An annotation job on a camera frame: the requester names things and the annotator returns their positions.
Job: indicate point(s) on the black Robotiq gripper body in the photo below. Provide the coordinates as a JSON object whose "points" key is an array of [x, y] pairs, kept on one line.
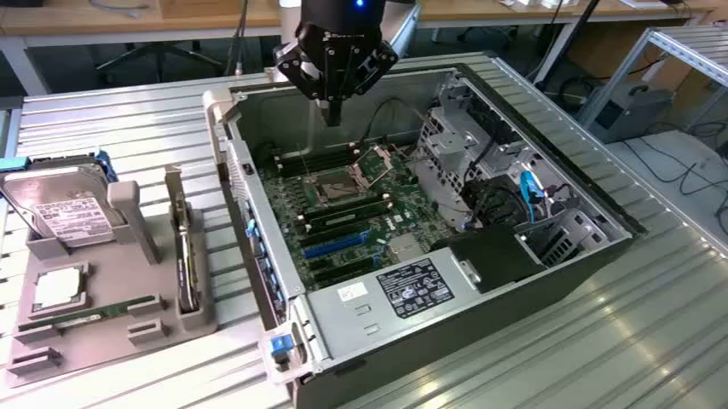
{"points": [[341, 25]]}

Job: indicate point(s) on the graphics card with metal bracket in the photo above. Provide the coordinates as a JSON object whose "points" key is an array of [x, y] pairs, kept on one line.
{"points": [[185, 255]]}

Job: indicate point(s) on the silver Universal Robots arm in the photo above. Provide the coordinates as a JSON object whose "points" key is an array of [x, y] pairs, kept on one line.
{"points": [[406, 25]]}

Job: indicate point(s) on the black RAM slot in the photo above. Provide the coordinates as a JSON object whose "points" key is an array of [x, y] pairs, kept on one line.
{"points": [[344, 209], [316, 154], [313, 149], [341, 203], [317, 161], [320, 167]]}

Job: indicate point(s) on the black office chair base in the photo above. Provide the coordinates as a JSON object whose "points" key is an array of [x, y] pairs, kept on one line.
{"points": [[495, 30], [162, 53]]}

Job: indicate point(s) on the silver metal disk bay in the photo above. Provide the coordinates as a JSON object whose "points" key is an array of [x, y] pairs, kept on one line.
{"points": [[455, 140]]}

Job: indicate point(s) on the metal socket cover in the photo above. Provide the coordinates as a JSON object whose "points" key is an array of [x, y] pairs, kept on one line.
{"points": [[373, 162]]}

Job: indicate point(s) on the thin metal locking lever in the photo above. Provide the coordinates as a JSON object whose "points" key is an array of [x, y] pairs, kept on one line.
{"points": [[305, 162]]}

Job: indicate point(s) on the CPU socket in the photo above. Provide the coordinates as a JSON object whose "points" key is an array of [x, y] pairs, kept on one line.
{"points": [[336, 185]]}

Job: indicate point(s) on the black slanted stand pole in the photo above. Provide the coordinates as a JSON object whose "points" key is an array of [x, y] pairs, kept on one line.
{"points": [[569, 38]]}

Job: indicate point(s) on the green RAM stick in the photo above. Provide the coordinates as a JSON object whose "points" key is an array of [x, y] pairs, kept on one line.
{"points": [[114, 309], [346, 218]]}

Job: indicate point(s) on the green motherboard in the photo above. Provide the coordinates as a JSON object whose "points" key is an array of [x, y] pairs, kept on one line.
{"points": [[421, 221]]}

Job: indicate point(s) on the blue disk carrier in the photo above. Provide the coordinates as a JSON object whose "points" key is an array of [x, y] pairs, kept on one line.
{"points": [[105, 164]]}

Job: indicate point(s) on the long black expansion slot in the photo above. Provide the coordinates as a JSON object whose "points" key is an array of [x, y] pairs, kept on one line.
{"points": [[333, 237], [341, 264], [346, 276]]}

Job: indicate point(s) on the small silver chipset heatsink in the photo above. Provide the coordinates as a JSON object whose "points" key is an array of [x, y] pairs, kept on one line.
{"points": [[406, 248]]}

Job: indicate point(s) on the blue expansion slot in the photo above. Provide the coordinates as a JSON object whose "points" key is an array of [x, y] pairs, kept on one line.
{"points": [[336, 249]]}

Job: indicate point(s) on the grey equipment box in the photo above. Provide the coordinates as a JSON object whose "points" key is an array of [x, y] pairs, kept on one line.
{"points": [[631, 115]]}

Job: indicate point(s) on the black plastic shroud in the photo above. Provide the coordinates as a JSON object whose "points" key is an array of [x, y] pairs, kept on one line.
{"points": [[495, 260]]}

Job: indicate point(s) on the silver hard disk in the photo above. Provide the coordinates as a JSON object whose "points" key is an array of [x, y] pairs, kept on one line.
{"points": [[69, 213]]}

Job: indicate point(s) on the perforated metal disk bay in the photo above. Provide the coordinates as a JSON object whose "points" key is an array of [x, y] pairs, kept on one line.
{"points": [[560, 245]]}

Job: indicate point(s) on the silver power supply unit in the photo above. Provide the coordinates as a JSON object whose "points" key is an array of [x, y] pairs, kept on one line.
{"points": [[353, 324]]}

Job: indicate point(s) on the grey plastic parts rack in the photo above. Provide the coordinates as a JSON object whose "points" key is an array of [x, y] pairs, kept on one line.
{"points": [[114, 289]]}

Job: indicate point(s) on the open black PC case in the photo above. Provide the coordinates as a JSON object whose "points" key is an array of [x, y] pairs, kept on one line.
{"points": [[484, 315]]}

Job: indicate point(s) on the blue case latch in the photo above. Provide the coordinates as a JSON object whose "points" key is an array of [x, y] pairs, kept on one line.
{"points": [[281, 345]]}

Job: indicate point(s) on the silver CPU chip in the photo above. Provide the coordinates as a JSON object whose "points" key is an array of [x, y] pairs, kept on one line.
{"points": [[57, 287]]}

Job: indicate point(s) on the wooden desk white frame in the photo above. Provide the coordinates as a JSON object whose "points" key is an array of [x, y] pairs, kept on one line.
{"points": [[57, 21], [484, 15]]}

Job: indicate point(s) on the aluminium profile frame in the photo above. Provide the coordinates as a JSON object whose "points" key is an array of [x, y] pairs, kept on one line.
{"points": [[683, 47]]}

